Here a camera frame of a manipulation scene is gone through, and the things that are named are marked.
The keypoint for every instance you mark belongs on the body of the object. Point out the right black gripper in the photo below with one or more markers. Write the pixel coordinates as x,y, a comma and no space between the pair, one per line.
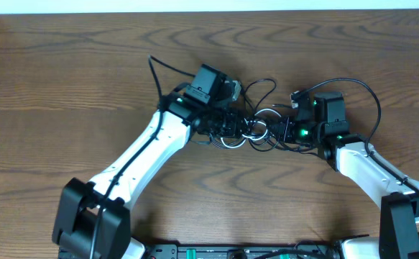
285,135

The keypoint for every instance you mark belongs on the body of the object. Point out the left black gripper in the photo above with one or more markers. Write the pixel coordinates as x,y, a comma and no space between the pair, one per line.
234,128

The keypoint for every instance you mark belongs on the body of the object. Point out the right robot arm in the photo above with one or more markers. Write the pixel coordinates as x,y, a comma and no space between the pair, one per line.
395,194

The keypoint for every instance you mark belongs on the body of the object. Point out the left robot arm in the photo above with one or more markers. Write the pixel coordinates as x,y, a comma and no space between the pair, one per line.
93,218

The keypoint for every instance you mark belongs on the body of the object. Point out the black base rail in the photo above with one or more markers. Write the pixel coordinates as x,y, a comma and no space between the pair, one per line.
304,250

